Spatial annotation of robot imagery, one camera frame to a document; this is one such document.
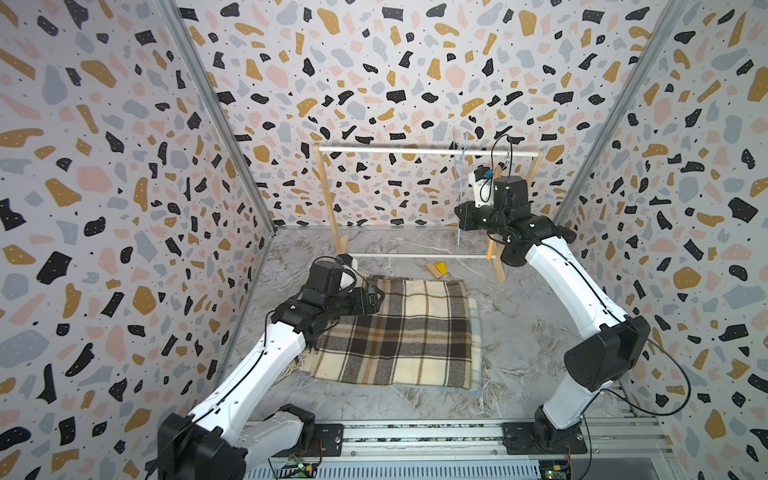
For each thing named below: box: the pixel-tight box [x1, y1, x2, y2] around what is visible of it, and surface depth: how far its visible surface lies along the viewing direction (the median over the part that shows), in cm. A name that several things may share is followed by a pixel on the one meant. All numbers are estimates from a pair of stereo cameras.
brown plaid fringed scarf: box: [284, 275, 474, 390], surface depth 89 cm
